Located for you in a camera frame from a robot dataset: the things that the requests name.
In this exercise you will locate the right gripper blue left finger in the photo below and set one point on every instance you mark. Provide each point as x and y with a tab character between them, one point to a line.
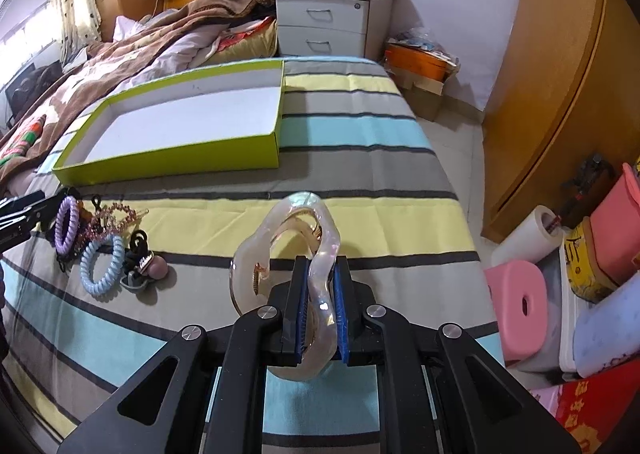
294	314

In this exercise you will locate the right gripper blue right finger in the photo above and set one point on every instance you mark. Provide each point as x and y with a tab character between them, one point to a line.
347	310

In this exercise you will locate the white paper roll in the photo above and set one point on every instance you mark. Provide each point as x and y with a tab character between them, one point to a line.
533	239

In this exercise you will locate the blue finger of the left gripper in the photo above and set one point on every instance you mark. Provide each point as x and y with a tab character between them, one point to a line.
19	216

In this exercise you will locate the brown fleece blanket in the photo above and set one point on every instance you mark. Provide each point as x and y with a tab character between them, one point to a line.
182	40

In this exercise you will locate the pink plastic bin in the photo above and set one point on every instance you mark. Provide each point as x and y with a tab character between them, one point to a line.
615	228

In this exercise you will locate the white drawer nightstand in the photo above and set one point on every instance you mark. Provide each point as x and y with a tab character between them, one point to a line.
355	28

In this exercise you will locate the orange storage box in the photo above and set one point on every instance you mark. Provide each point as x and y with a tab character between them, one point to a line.
427	62

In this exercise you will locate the pink plastic stool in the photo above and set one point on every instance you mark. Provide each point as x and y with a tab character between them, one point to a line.
519	296

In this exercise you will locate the green shallow cardboard box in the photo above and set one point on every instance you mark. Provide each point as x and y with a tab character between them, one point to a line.
210	119

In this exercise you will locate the large translucent pink hair claw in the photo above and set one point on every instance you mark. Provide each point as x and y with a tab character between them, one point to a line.
309	316

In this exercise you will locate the pink rhinestone hair clip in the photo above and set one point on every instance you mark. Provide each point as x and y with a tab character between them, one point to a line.
113	219

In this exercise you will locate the wooden wardrobe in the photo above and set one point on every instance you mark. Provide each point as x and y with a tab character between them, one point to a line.
568	89

